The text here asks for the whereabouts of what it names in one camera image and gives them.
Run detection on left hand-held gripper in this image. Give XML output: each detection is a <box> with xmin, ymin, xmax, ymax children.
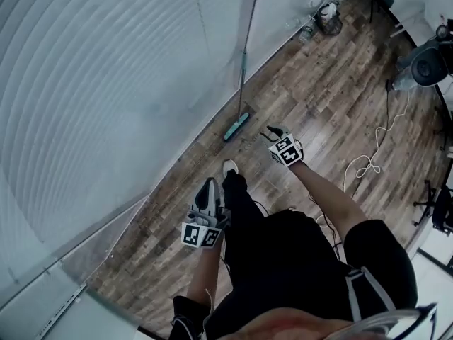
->
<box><xmin>180</xmin><ymin>177</ymin><xmax>233</xmax><ymax>251</ymax></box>

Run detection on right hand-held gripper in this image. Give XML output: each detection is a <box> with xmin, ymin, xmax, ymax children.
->
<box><xmin>260</xmin><ymin>125</ymin><xmax>306</xmax><ymax>169</ymax></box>

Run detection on teal broom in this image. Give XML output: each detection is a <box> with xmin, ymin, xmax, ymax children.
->
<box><xmin>222</xmin><ymin>0</ymin><xmax>263</xmax><ymax>142</ymax></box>

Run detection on person's right forearm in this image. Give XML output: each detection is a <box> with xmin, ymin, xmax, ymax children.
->
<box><xmin>290</xmin><ymin>161</ymin><xmax>369</xmax><ymax>234</ymax></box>

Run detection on person's left forearm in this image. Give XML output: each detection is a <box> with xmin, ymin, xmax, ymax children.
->
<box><xmin>185</xmin><ymin>246</ymin><xmax>228</xmax><ymax>308</ymax></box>

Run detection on person's black trousers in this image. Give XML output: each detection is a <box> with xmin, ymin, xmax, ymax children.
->
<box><xmin>222</xmin><ymin>170</ymin><xmax>319</xmax><ymax>261</ymax></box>

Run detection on person's left white shoe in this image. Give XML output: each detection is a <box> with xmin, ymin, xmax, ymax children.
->
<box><xmin>222</xmin><ymin>158</ymin><xmax>240</xmax><ymax>177</ymax></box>

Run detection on clear plastic bottle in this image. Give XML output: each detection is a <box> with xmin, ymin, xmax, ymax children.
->
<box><xmin>299</xmin><ymin>18</ymin><xmax>316</xmax><ymax>44</ymax></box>

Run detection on person's black shirt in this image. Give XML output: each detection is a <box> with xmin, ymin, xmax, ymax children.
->
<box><xmin>171</xmin><ymin>209</ymin><xmax>419</xmax><ymax>340</ymax></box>

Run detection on person's head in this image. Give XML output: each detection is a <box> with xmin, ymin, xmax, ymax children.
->
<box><xmin>226</xmin><ymin>306</ymin><xmax>358</xmax><ymax>340</ymax></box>

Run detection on white window blinds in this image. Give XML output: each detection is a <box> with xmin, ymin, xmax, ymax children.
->
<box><xmin>0</xmin><ymin>0</ymin><xmax>260</xmax><ymax>249</ymax></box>

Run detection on grey round floor fan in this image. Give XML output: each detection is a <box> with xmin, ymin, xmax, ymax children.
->
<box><xmin>386</xmin><ymin>23</ymin><xmax>453</xmax><ymax>92</ymax></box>

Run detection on black office chair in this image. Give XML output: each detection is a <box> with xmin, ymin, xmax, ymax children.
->
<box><xmin>413</xmin><ymin>178</ymin><xmax>453</xmax><ymax>234</ymax></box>

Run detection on white cable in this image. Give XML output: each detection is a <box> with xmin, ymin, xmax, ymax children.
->
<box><xmin>343</xmin><ymin>89</ymin><xmax>412</xmax><ymax>191</ymax></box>

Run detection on grey shoulder harness strap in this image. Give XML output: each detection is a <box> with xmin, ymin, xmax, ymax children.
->
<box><xmin>344</xmin><ymin>265</ymin><xmax>398</xmax><ymax>324</ymax></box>
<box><xmin>171</xmin><ymin>288</ymin><xmax>214</xmax><ymax>340</ymax></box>

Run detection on silver head mount frame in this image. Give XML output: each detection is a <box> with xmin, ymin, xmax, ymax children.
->
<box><xmin>350</xmin><ymin>302</ymin><xmax>438</xmax><ymax>340</ymax></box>

